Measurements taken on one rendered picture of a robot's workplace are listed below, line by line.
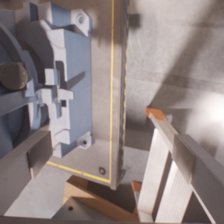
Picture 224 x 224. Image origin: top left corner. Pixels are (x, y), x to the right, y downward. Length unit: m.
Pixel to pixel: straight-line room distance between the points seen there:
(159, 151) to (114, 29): 0.55
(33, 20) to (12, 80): 0.30
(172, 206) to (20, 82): 0.60
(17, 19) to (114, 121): 0.51
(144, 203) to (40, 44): 0.88
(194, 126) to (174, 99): 0.18
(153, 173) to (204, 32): 0.71
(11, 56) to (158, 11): 0.72
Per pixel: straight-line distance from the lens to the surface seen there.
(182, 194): 0.63
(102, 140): 0.69
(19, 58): 0.46
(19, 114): 0.47
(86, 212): 1.24
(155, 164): 0.83
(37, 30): 0.60
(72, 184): 1.24
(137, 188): 1.14
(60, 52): 0.53
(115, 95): 0.60
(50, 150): 0.17
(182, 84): 0.91
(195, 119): 0.95
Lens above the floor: 0.91
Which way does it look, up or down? 63 degrees down
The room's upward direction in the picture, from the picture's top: 121 degrees counter-clockwise
